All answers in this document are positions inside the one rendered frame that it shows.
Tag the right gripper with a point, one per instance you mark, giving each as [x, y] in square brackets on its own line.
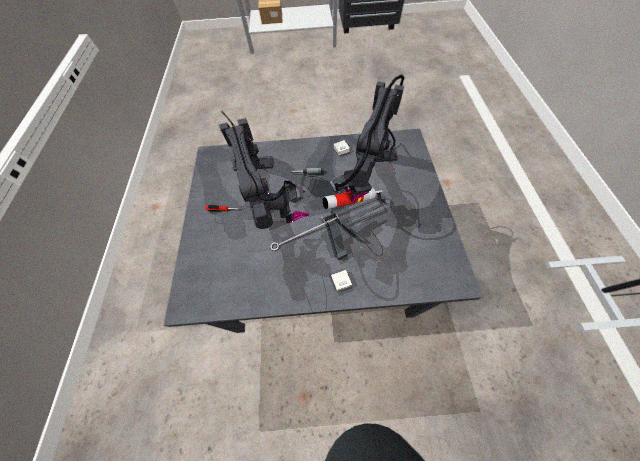
[282, 203]

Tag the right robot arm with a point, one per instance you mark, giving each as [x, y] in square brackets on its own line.
[238, 137]

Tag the red screwdriver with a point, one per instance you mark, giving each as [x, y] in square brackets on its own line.
[218, 208]

